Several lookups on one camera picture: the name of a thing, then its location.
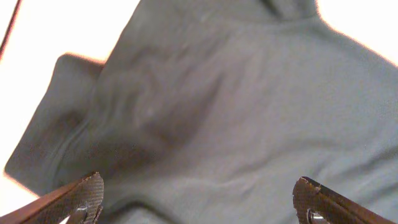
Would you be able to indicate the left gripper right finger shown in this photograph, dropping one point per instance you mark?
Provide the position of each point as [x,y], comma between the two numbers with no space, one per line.
[316,204]

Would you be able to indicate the black polo shirt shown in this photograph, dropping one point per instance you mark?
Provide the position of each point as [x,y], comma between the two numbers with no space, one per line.
[210,111]

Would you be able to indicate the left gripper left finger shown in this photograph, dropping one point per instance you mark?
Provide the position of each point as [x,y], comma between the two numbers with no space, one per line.
[79,202]

